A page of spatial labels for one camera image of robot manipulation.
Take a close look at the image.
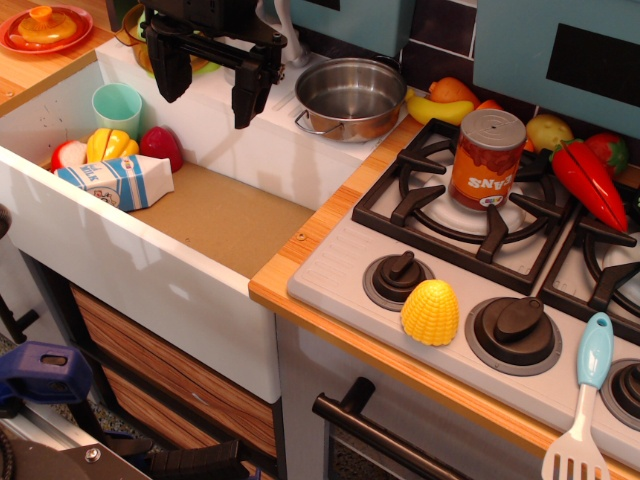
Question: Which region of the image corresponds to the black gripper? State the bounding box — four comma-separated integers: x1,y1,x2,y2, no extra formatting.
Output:
140,0,288,129

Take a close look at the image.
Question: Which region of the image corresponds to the toy beans can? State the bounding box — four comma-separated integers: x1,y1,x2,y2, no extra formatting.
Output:
449,109,526,211

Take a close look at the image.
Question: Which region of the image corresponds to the amber transparent toy pot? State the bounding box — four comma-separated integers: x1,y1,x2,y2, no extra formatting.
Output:
115,4,220,77

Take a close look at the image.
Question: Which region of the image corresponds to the stainless steel pot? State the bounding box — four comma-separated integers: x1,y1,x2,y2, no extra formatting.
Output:
295,58,407,143

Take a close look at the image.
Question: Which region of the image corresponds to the grey toy faucet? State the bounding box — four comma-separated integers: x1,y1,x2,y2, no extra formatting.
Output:
273,0,310,68

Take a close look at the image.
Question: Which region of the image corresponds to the red toy apple half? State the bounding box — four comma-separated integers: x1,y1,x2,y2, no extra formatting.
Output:
139,126,184,173

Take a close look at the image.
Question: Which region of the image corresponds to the mint green plastic cup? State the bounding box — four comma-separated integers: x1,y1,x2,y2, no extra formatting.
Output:
91,83,143,140

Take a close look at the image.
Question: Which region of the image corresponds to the yellow toy bell pepper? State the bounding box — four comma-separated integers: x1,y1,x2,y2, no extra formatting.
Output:
86,128,139,163

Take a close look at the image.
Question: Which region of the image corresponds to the toy milk carton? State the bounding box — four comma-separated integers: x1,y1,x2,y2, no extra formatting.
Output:
55,155,174,212

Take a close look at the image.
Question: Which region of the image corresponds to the white toy sink basin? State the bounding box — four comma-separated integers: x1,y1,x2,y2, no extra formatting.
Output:
0,37,421,405

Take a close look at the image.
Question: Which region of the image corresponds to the red white toy apple slice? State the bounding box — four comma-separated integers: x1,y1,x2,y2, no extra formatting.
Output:
50,140,87,173

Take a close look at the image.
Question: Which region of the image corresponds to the orange plate with lid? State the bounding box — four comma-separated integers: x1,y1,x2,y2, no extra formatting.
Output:
1,5,93,54

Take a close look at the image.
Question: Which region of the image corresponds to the yellow toy banana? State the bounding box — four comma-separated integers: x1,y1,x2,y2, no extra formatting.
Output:
405,89,474,126

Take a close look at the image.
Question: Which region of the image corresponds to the orange toy carrot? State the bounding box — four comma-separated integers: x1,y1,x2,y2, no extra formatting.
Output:
476,100,535,152
428,77,481,108

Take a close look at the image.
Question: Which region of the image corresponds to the left black stove grate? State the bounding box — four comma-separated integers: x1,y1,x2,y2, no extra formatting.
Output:
352,120,574,294

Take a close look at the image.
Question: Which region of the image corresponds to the black stove grate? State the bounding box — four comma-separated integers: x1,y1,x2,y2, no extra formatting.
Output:
352,120,574,294
540,182,639,345

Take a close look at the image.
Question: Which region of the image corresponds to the left stove knob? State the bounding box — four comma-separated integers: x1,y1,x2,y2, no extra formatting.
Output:
362,251,435,311

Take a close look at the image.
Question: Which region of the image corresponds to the stove knob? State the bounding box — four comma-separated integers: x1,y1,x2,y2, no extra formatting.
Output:
601,359,639,431
362,251,435,311
465,297,562,377

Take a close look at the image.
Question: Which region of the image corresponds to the yellow toy corn piece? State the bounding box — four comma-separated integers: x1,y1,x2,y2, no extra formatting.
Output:
400,279,460,346

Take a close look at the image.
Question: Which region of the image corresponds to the yellow toy potato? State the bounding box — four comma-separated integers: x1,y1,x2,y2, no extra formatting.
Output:
526,114,575,153

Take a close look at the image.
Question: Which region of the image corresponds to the blue clamp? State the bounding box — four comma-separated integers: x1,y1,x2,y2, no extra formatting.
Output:
1,341,93,418

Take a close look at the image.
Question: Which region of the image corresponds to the teal cabinet with window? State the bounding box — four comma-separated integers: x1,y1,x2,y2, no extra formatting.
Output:
473,1,639,137

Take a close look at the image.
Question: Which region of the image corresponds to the red toy chili pepper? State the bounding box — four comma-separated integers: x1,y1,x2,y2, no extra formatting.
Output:
550,139,628,232

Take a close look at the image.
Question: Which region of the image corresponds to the middle stove knob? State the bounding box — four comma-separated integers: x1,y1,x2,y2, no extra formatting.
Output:
465,297,562,377

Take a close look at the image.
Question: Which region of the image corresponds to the red toy strawberry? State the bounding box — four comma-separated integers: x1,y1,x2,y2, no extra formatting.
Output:
585,132,629,178

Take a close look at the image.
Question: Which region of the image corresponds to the right black stove grate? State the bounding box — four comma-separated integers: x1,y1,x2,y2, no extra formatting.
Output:
540,182,639,345

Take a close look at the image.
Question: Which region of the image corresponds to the blue white toy spatula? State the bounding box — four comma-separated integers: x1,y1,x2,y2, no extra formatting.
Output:
541,312,614,479

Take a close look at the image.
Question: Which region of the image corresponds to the right stove knob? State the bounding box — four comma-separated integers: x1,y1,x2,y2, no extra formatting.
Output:
601,359,639,431

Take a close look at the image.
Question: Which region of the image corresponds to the black oven door handle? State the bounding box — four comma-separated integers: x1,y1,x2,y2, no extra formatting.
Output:
312,377,468,479

